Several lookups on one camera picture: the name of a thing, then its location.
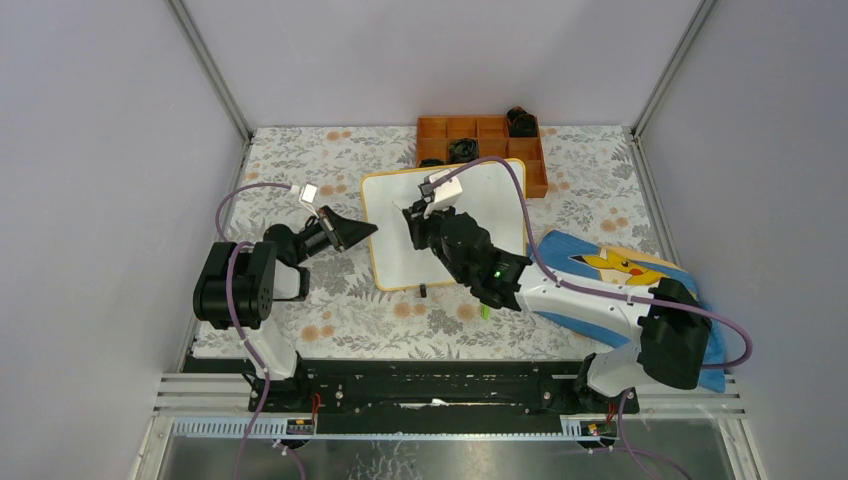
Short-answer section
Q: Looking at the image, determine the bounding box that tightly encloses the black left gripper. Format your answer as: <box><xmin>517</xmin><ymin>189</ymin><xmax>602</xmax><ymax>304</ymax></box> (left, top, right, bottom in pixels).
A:
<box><xmin>292</xmin><ymin>204</ymin><xmax>376</xmax><ymax>265</ymax></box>

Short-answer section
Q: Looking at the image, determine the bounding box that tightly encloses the yellow framed whiteboard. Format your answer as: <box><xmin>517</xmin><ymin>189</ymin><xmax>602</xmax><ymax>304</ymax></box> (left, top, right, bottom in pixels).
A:
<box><xmin>360</xmin><ymin>159</ymin><xmax>527</xmax><ymax>291</ymax></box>

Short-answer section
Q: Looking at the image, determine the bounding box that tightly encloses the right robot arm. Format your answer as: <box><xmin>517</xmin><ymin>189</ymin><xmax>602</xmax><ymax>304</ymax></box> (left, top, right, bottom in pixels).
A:
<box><xmin>402</xmin><ymin>200</ymin><xmax>712</xmax><ymax>412</ymax></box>

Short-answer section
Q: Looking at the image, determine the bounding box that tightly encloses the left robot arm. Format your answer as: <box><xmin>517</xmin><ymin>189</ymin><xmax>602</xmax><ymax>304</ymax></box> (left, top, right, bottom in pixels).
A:
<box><xmin>192</xmin><ymin>206</ymin><xmax>378</xmax><ymax>411</ymax></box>

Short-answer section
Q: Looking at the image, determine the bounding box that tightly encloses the dark rolled sock lower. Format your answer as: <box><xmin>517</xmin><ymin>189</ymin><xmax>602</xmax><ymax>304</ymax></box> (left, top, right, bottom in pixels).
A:
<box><xmin>418</xmin><ymin>158</ymin><xmax>445</xmax><ymax>168</ymax></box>

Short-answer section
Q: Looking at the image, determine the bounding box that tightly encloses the dark rolled sock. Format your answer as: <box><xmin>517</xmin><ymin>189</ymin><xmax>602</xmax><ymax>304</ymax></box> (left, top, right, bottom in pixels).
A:
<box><xmin>448</xmin><ymin>137</ymin><xmax>480</xmax><ymax>164</ymax></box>
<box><xmin>506</xmin><ymin>107</ymin><xmax>538</xmax><ymax>138</ymax></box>
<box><xmin>418</xmin><ymin>158</ymin><xmax>445</xmax><ymax>168</ymax></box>

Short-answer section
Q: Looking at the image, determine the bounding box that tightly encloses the dark rolled sock middle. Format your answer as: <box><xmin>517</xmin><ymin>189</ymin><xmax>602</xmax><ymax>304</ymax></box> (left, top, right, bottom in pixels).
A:
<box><xmin>448</xmin><ymin>137</ymin><xmax>480</xmax><ymax>164</ymax></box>

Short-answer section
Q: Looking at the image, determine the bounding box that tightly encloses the orange wooden compartment tray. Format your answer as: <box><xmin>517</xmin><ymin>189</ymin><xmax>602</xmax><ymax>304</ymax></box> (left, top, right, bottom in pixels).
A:
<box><xmin>415</xmin><ymin>114</ymin><xmax>549</xmax><ymax>198</ymax></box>

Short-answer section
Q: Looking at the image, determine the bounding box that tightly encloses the dark rolled sock upper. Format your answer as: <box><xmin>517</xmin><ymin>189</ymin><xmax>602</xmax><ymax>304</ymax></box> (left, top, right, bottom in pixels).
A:
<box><xmin>506</xmin><ymin>107</ymin><xmax>538</xmax><ymax>138</ymax></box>

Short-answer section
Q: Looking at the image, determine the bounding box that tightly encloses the blue pikachu cloth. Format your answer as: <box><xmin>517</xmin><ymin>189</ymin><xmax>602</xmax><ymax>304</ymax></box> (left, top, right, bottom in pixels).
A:
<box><xmin>527</xmin><ymin>230</ymin><xmax>726</xmax><ymax>393</ymax></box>

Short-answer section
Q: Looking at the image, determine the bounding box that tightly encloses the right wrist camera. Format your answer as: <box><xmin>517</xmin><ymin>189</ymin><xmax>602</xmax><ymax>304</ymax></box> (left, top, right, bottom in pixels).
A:
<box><xmin>418</xmin><ymin>169</ymin><xmax>463</xmax><ymax>218</ymax></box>

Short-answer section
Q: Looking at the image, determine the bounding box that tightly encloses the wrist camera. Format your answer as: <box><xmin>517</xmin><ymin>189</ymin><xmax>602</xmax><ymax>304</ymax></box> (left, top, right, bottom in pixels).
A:
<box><xmin>418</xmin><ymin>169</ymin><xmax>463</xmax><ymax>218</ymax></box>
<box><xmin>290</xmin><ymin>183</ymin><xmax>321</xmax><ymax>220</ymax></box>

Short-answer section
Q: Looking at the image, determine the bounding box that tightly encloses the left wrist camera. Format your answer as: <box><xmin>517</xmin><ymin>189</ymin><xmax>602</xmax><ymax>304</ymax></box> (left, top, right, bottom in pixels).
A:
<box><xmin>290</xmin><ymin>183</ymin><xmax>321</xmax><ymax>220</ymax></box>

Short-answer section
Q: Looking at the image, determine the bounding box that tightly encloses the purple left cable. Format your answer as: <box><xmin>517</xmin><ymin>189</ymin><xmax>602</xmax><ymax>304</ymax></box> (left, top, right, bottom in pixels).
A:
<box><xmin>215</xmin><ymin>182</ymin><xmax>296</xmax><ymax>480</ymax></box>

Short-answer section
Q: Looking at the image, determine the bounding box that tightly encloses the purple cable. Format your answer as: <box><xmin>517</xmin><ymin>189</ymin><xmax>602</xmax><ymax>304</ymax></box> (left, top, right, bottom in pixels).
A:
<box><xmin>215</xmin><ymin>182</ymin><xmax>296</xmax><ymax>480</ymax></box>
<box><xmin>430</xmin><ymin>156</ymin><xmax>755</xmax><ymax>480</ymax></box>

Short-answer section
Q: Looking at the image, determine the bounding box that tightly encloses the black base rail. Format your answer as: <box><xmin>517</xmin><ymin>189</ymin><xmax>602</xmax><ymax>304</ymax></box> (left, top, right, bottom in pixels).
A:
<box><xmin>263</xmin><ymin>359</ymin><xmax>640</xmax><ymax>435</ymax></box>

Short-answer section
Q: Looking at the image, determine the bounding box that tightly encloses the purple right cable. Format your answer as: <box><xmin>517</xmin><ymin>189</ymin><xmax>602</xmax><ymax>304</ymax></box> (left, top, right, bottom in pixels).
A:
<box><xmin>430</xmin><ymin>156</ymin><xmax>755</xmax><ymax>480</ymax></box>

